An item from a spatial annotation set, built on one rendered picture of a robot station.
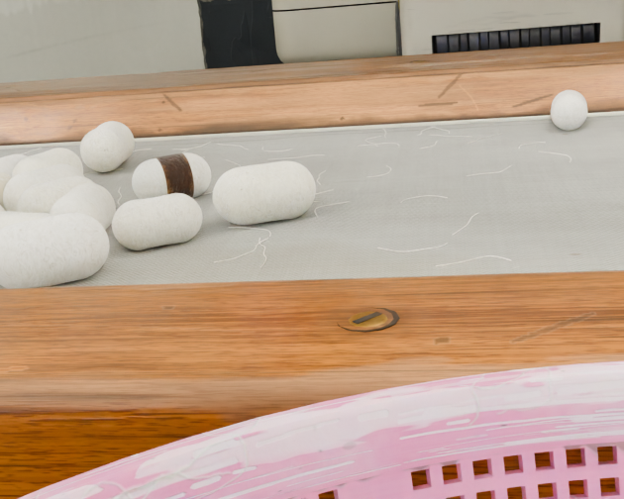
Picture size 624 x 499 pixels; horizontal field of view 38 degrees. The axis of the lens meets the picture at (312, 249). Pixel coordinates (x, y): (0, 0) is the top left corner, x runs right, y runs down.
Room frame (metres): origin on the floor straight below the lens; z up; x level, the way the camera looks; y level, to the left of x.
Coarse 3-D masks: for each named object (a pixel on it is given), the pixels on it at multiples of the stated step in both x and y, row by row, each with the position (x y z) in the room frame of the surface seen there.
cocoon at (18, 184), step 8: (40, 168) 0.36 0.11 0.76; (48, 168) 0.36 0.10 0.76; (56, 168) 0.36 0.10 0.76; (64, 168) 0.36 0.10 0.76; (72, 168) 0.36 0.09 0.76; (16, 176) 0.35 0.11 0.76; (24, 176) 0.35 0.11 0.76; (32, 176) 0.35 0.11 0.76; (40, 176) 0.35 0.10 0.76; (48, 176) 0.35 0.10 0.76; (56, 176) 0.35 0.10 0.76; (64, 176) 0.35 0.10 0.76; (8, 184) 0.35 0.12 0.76; (16, 184) 0.34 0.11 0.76; (24, 184) 0.34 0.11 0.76; (32, 184) 0.34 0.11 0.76; (8, 192) 0.34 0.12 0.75; (16, 192) 0.34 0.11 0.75; (8, 200) 0.34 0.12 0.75; (16, 200) 0.34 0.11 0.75; (8, 208) 0.34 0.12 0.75; (16, 208) 0.34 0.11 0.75
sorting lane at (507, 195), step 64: (320, 128) 0.49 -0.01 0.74; (384, 128) 0.48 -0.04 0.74; (448, 128) 0.47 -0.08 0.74; (512, 128) 0.45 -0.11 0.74; (128, 192) 0.39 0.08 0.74; (320, 192) 0.36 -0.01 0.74; (384, 192) 0.35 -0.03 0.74; (448, 192) 0.34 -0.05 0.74; (512, 192) 0.33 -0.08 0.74; (576, 192) 0.32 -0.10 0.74; (128, 256) 0.29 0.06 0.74; (192, 256) 0.29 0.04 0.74; (256, 256) 0.28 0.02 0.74; (320, 256) 0.28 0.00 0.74; (384, 256) 0.27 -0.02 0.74; (448, 256) 0.26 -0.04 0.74; (512, 256) 0.26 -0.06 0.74; (576, 256) 0.25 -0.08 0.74
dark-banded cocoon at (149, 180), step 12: (192, 156) 0.36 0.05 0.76; (144, 168) 0.36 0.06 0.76; (156, 168) 0.36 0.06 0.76; (192, 168) 0.36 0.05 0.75; (204, 168) 0.36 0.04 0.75; (132, 180) 0.36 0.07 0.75; (144, 180) 0.35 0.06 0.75; (156, 180) 0.35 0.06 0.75; (204, 180) 0.36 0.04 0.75; (144, 192) 0.35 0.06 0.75; (156, 192) 0.35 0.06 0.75
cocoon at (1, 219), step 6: (0, 216) 0.29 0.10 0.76; (6, 216) 0.29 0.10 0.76; (12, 216) 0.29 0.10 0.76; (18, 216) 0.29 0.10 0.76; (24, 216) 0.29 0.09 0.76; (30, 216) 0.29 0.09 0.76; (36, 216) 0.29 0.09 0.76; (42, 216) 0.29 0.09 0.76; (48, 216) 0.29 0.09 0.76; (0, 222) 0.29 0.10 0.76; (6, 222) 0.29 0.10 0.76; (12, 222) 0.29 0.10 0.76; (18, 222) 0.29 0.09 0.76; (0, 228) 0.29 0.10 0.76
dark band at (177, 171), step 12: (168, 156) 0.36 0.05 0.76; (180, 156) 0.36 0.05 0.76; (168, 168) 0.36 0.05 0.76; (180, 168) 0.36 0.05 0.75; (168, 180) 0.35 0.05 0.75; (180, 180) 0.36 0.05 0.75; (192, 180) 0.36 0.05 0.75; (168, 192) 0.35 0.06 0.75; (180, 192) 0.36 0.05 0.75; (192, 192) 0.36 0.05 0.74
